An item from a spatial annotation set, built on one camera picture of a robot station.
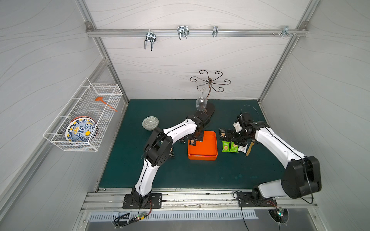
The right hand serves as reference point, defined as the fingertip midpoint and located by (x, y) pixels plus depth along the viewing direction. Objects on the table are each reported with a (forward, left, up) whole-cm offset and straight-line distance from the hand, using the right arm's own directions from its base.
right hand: (230, 139), depth 85 cm
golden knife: (0, -15, -11) cm, 18 cm away
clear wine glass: (+19, +18, +13) cm, 29 cm away
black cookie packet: (+9, +2, -8) cm, 13 cm away
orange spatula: (+10, +74, +22) cm, 78 cm away
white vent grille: (-40, +51, -9) cm, 65 cm away
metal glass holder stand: (+29, +12, +21) cm, 38 cm away
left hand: (+3, +20, -6) cm, 21 cm away
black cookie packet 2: (+4, +23, -11) cm, 26 cm away
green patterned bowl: (+16, +55, -8) cm, 57 cm away
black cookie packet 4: (-6, +36, -9) cm, 37 cm away
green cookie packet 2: (0, -4, -10) cm, 11 cm away
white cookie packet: (0, -10, -11) cm, 15 cm away
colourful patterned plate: (-12, +71, +25) cm, 76 cm away
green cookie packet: (0, +1, -10) cm, 10 cm away
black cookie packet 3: (+3, +30, -9) cm, 31 cm away
